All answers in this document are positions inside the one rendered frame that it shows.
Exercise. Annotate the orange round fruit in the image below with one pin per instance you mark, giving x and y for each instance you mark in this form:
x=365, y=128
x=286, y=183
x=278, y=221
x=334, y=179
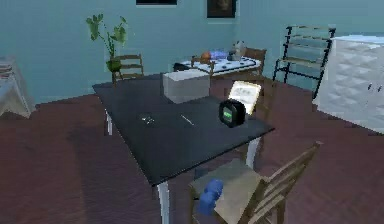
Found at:
x=206, y=55

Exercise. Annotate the small metal keys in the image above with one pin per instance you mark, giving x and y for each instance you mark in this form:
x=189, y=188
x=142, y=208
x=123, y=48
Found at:
x=147, y=119

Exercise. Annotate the white box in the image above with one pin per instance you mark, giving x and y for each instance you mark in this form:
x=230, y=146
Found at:
x=186, y=85

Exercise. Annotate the black frame shelf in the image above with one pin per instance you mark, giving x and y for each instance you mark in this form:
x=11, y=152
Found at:
x=305, y=53

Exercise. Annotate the white chest of drawers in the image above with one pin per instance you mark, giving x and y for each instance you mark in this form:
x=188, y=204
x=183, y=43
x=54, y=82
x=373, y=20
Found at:
x=355, y=83

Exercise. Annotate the wooden chair with grey seat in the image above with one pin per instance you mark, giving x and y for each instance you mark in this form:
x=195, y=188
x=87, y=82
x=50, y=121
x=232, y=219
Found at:
x=253, y=191

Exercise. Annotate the black table with white legs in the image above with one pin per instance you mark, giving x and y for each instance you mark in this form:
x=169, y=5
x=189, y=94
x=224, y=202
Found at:
x=173, y=140

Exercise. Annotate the open book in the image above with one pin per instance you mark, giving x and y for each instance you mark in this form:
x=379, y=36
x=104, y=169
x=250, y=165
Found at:
x=245, y=94

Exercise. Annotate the green house plant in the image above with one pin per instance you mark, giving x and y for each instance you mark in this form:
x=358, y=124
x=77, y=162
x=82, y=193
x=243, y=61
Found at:
x=110, y=40

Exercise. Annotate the black alarm clock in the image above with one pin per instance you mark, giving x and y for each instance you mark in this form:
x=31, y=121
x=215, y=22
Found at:
x=231, y=113

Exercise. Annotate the dark framed picture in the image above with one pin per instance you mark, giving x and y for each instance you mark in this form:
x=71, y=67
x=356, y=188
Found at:
x=221, y=8

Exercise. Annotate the blue bowl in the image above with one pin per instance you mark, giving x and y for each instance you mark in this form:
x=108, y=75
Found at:
x=218, y=54

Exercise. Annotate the grey pen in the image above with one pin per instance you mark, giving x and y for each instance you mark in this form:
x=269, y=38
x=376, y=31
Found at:
x=187, y=120

